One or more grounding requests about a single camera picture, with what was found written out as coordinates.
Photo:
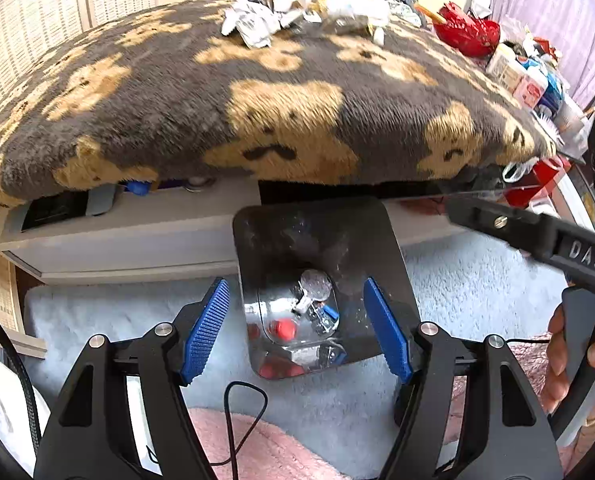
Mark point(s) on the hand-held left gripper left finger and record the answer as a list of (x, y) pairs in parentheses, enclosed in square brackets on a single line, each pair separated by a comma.
[(207, 330)]

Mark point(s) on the white bed frame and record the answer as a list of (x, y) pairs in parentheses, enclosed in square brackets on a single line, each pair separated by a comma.
[(152, 240)]

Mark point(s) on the white carton red label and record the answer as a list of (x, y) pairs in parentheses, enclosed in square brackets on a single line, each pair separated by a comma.
[(530, 90)]

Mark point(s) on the pile of crumpled wrappers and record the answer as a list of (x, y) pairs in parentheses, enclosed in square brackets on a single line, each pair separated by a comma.
[(252, 22)]

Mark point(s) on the beige carton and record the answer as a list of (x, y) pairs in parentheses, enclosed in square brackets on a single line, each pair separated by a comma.
[(505, 67)]

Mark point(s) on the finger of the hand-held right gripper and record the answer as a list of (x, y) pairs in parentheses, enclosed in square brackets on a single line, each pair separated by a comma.
[(502, 222)]

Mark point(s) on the person's right hand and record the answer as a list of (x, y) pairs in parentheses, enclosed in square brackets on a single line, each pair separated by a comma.
[(555, 360)]

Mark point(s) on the small blue item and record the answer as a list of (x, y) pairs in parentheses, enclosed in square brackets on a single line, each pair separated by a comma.
[(138, 187)]

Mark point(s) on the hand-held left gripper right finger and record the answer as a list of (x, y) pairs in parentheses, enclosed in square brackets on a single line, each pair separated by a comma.
[(385, 325)]

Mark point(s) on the red basket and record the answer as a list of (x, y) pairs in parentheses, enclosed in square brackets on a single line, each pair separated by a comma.
[(467, 32)]

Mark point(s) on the pink fuzzy blanket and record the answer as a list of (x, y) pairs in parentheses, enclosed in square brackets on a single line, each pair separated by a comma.
[(257, 452)]

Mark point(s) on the woven panel wooden cabinet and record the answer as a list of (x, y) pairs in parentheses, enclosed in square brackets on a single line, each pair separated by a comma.
[(12, 310)]

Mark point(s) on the grey bear print blanket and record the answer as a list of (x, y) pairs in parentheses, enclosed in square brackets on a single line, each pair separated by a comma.
[(177, 100)]

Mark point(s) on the orange stick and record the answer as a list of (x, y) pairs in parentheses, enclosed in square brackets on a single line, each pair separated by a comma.
[(430, 12)]

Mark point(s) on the red gift box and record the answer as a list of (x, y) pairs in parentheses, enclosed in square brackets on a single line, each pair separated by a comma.
[(547, 180)]

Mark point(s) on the lilac curtain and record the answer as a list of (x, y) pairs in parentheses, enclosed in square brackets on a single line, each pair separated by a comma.
[(552, 0)]

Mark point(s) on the light blue fuzzy rug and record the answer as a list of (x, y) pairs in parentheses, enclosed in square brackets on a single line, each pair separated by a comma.
[(127, 310)]

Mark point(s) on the grey cloth item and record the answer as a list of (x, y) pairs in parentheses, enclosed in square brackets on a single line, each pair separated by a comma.
[(101, 200)]

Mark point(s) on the blue white packet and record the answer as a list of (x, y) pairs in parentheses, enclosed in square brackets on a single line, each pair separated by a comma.
[(552, 90)]

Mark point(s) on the red bottle cap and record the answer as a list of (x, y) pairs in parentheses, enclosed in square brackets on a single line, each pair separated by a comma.
[(283, 330)]

